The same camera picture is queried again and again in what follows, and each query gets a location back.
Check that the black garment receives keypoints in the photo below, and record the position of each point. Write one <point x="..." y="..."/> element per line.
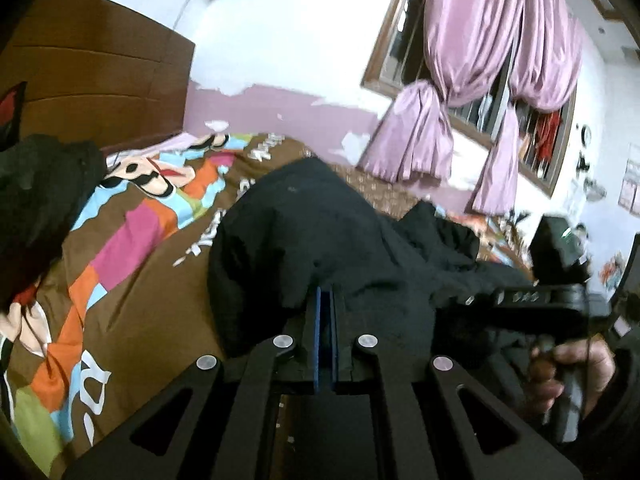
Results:
<point x="320" y="230"/>

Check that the brown printed blanket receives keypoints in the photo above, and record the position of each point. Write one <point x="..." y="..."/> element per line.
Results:
<point x="150" y="280"/>

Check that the person's right hand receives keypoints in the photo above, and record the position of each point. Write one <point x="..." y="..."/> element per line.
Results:
<point x="590" y="365"/>

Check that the wide purple curtain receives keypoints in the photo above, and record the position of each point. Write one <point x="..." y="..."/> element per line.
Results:
<point x="465" y="35"/>

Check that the dark cloth pile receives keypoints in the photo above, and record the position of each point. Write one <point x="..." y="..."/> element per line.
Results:
<point x="40" y="200"/>

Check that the pink wall calendar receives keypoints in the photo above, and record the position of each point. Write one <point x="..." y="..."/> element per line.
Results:
<point x="630" y="185"/>

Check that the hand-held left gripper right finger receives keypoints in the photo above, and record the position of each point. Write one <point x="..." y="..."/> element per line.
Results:
<point x="342" y="355"/>

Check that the narrow purple curtain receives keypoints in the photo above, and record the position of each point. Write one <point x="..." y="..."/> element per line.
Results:
<point x="545" y="60"/>

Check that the dark screen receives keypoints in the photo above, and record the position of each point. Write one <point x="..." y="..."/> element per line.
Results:
<point x="632" y="270"/>

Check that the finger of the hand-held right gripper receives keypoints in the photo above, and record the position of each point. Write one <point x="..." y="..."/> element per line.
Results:
<point x="515" y="305"/>

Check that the wall hooks with items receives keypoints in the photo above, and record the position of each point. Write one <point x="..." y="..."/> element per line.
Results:
<point x="585" y="160"/>

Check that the person's right forearm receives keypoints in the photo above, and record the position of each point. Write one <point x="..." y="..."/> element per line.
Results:
<point x="620" y="410"/>

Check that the red and black pillow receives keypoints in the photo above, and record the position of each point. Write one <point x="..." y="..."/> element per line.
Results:
<point x="11" y="110"/>

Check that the wooden headboard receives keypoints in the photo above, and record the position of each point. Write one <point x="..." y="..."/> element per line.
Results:
<point x="100" y="75"/>

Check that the wooden framed window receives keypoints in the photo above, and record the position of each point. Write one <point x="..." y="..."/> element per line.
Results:
<point x="385" y="55"/>

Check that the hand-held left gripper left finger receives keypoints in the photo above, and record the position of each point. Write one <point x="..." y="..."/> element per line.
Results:
<point x="319" y="350"/>

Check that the colourful wall sticker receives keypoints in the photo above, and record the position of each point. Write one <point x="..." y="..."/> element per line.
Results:
<point x="611" y="272"/>

